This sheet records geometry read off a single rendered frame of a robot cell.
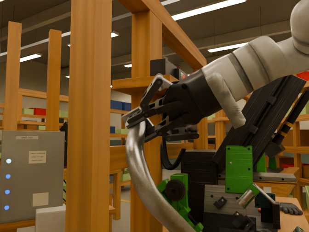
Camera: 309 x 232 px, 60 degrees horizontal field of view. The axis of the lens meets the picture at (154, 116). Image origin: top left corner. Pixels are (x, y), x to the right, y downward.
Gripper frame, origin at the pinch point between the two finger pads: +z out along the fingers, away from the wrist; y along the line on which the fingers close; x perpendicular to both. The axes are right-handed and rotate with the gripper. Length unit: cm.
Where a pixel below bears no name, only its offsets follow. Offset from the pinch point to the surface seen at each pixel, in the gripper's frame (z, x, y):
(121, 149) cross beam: 31, -45, -25
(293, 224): -11, -47, -104
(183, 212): 19, -28, -50
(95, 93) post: 16.2, -28.1, 3.3
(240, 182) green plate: -1, -48, -68
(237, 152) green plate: -5, -58, -61
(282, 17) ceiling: -223, -741, -257
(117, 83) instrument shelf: 21, -58, -5
